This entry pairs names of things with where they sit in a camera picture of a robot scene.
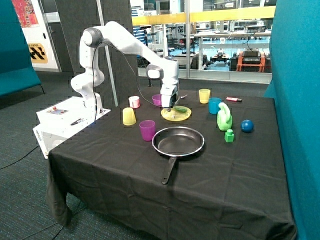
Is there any green toy cucumber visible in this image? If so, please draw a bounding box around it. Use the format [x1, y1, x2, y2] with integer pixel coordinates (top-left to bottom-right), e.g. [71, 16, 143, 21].
[174, 106, 187, 113]

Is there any yellow plastic plate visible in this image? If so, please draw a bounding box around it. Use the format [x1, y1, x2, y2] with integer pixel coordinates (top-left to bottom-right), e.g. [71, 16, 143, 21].
[160, 106, 192, 122]

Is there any blue ball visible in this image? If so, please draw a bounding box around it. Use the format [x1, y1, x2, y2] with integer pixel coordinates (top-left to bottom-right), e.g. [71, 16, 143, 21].
[240, 119, 254, 133]

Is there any upside-down yellow cup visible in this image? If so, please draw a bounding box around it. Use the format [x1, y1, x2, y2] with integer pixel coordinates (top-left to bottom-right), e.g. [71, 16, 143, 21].
[122, 107, 136, 126]

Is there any green toy block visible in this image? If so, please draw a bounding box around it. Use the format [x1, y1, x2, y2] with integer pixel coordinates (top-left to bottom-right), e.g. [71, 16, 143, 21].
[224, 129, 235, 143]

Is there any pink highlighter marker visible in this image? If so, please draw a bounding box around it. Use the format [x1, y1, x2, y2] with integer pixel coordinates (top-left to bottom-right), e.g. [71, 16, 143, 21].
[226, 97, 243, 103]

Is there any black tablecloth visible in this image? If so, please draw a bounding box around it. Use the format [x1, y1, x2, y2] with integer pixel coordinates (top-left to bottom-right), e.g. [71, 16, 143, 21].
[46, 90, 297, 240]

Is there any pink white mug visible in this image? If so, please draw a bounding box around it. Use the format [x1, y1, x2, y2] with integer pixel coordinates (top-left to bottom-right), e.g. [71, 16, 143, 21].
[128, 95, 140, 109]

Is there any black pen on cabinet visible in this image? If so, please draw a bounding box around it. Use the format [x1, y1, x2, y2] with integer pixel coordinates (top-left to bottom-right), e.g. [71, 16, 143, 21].
[70, 118, 84, 126]

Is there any white lab workbench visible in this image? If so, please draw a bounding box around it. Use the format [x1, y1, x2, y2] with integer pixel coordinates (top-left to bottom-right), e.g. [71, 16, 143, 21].
[190, 30, 271, 72]

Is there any black frying pan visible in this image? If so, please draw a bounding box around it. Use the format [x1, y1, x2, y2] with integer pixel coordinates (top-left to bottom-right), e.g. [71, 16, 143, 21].
[151, 126, 205, 185]

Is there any black tripod stand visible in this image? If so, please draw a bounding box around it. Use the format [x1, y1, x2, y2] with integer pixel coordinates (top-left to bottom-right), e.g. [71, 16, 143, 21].
[138, 24, 155, 88]

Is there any red wall poster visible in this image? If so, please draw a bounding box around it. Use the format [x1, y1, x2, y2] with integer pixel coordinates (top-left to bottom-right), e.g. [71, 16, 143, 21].
[12, 0, 39, 28]

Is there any purple plastic bowl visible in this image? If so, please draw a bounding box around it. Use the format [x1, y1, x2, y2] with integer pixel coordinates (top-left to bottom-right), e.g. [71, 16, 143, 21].
[151, 94, 162, 107]

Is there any teal sofa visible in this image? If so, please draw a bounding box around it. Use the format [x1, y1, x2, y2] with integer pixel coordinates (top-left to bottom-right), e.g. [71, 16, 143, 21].
[0, 0, 42, 96]

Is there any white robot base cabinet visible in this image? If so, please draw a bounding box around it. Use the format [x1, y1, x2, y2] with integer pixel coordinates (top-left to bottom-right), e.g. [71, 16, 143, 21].
[33, 96, 110, 159]

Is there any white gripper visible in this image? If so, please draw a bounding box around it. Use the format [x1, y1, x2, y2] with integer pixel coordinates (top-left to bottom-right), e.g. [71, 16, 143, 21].
[160, 84, 178, 112]

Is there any teal partition wall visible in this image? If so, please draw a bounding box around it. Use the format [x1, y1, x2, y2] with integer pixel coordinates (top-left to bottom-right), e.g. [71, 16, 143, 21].
[264, 0, 320, 240]

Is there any blue plastic cup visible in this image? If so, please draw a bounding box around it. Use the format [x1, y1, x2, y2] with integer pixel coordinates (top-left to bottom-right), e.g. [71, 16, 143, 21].
[208, 97, 222, 115]

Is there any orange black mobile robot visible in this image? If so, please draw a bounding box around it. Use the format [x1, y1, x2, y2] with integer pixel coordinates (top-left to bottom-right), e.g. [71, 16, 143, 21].
[229, 48, 272, 73]

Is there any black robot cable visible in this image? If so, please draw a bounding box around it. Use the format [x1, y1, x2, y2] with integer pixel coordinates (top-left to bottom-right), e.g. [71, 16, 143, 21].
[0, 41, 163, 171]

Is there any yellow black station sign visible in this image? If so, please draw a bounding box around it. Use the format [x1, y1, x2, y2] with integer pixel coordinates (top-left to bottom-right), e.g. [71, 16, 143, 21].
[28, 43, 48, 64]

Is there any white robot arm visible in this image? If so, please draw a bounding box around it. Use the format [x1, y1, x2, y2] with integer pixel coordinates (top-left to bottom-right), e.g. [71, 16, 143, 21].
[71, 21, 179, 111]

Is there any purple plastic cup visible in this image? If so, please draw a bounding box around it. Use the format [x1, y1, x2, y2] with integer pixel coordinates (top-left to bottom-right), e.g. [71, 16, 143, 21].
[139, 120, 156, 142]

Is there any upright yellow cup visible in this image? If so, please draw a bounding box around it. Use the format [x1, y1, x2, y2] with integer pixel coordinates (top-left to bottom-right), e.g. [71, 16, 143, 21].
[198, 88, 211, 104]

